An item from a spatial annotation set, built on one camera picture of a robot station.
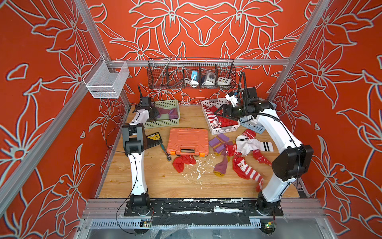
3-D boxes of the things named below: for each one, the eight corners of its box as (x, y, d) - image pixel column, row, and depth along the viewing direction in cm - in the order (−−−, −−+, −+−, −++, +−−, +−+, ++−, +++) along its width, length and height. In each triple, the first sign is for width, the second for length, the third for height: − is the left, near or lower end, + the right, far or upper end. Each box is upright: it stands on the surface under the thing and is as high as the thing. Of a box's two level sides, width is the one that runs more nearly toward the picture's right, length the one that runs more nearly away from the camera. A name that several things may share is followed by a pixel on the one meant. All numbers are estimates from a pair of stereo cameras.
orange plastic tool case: (166, 156, 93) (165, 153, 89) (169, 131, 105) (168, 127, 101) (209, 156, 92) (209, 153, 88) (206, 131, 105) (207, 127, 101)
